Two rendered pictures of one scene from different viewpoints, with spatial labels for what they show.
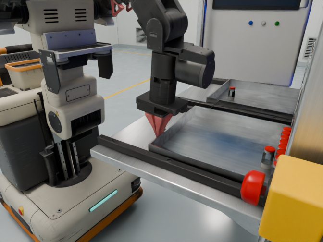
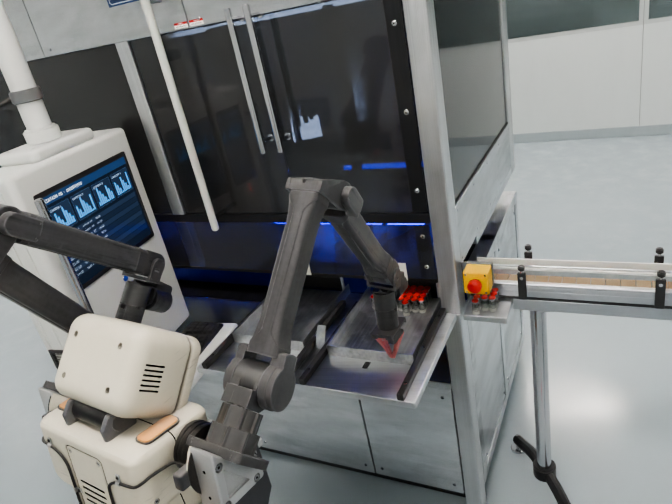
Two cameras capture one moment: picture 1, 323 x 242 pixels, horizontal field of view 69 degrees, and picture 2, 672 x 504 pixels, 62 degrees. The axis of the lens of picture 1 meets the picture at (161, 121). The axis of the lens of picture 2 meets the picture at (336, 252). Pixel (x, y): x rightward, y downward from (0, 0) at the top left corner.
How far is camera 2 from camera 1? 1.52 m
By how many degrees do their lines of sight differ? 80
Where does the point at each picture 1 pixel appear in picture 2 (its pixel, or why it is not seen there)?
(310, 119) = (455, 255)
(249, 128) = (351, 322)
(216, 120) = (339, 339)
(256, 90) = (254, 321)
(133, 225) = not seen: outside the picture
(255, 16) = not seen: hidden behind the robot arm
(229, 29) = (110, 302)
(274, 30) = not seen: hidden behind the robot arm
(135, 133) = (377, 384)
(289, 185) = (483, 270)
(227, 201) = (447, 326)
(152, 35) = (397, 279)
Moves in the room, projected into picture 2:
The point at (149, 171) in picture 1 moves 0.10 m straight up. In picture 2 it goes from (431, 360) to (427, 330)
